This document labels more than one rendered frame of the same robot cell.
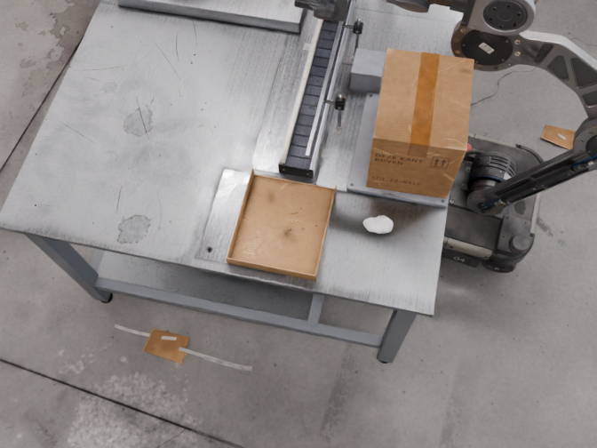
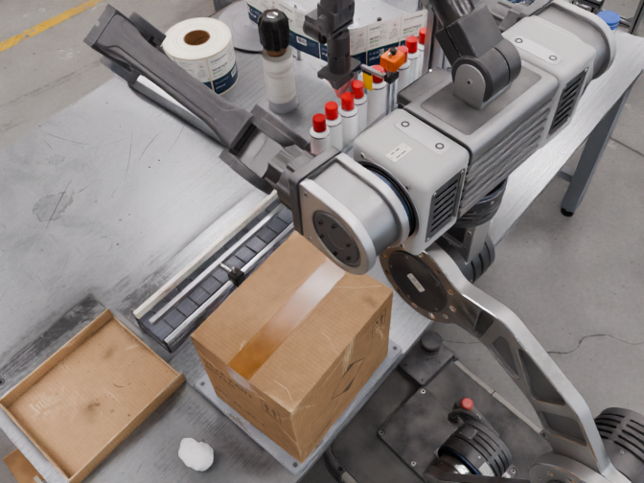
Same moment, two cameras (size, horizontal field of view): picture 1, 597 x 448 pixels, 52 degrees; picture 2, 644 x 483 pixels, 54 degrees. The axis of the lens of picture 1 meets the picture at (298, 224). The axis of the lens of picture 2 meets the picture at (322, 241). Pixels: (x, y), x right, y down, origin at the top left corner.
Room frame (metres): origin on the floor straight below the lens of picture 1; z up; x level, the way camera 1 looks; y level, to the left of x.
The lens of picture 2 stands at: (0.47, -0.69, 2.11)
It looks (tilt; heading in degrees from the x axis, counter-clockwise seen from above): 53 degrees down; 27
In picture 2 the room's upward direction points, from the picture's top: 4 degrees counter-clockwise
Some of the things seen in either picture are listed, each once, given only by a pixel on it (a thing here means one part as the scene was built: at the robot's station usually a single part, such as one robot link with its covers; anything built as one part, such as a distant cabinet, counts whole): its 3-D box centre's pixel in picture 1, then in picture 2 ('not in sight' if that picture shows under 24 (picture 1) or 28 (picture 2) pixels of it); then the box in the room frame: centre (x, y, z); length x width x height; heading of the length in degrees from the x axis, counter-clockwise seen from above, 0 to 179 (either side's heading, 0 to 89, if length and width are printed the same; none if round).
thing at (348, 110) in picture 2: not in sight; (348, 126); (1.59, -0.20, 0.98); 0.05 x 0.05 x 0.20
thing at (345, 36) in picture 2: not in sight; (336, 39); (1.67, -0.15, 1.19); 0.07 x 0.06 x 0.07; 68
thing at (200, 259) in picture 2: (320, 24); (295, 176); (1.44, -0.12, 0.91); 1.07 x 0.01 x 0.02; 164
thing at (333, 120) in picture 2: not in sight; (332, 135); (1.55, -0.18, 0.98); 0.05 x 0.05 x 0.20
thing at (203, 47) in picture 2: not in sight; (201, 57); (1.74, 0.33, 0.95); 0.20 x 0.20 x 0.14
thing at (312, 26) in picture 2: not in sight; (324, 23); (1.67, -0.11, 1.22); 0.11 x 0.09 x 0.12; 68
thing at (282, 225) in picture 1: (282, 222); (93, 390); (0.76, 0.05, 0.85); 0.30 x 0.26 x 0.04; 164
